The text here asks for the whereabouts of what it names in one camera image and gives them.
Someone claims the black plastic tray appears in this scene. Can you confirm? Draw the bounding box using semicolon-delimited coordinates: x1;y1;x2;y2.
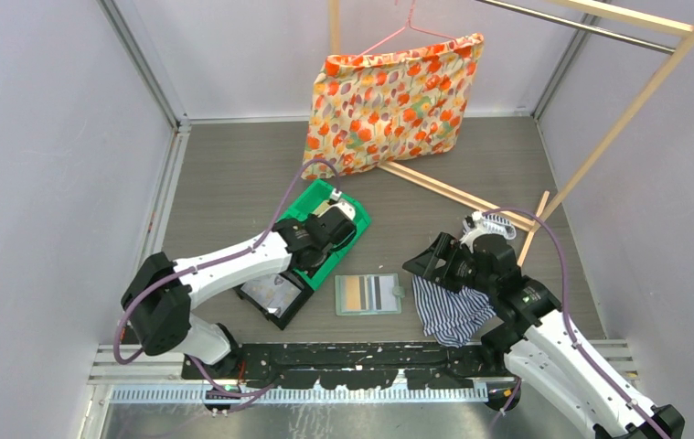
233;271;314;330

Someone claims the metal rack rod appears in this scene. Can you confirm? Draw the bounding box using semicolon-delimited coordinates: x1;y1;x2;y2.
477;0;676;55

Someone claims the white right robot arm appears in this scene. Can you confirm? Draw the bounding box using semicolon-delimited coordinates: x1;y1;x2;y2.
402;232;685;438

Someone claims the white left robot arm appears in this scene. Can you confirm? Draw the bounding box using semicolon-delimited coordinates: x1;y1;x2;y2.
120;201;357;379

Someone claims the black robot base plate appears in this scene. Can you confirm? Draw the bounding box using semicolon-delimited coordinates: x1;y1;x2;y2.
204;342;517;391

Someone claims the white card in tray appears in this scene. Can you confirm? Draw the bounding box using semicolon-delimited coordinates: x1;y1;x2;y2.
240;274;302;317

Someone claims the pink wire hanger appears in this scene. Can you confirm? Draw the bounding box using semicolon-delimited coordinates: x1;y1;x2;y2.
358;0;455;56

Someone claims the wooden clothes rack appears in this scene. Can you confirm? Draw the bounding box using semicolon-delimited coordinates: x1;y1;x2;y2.
329;0;694;262

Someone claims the aluminium frame rail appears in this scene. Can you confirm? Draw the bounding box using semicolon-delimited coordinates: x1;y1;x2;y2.
98;0;192;266

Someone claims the green card holder wallet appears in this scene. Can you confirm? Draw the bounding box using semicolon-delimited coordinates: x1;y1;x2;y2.
335;273;405;316

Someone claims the blue white striped cloth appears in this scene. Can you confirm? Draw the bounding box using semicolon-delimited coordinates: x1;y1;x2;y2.
411;210;518;348

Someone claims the green plastic bin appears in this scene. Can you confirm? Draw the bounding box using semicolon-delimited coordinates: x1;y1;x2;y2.
272;179;371;291

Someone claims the floral orange pillowcase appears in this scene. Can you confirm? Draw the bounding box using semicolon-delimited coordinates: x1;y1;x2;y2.
302;33;484;179

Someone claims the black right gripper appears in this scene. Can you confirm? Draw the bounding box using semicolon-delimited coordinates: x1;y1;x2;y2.
402;231;496;295

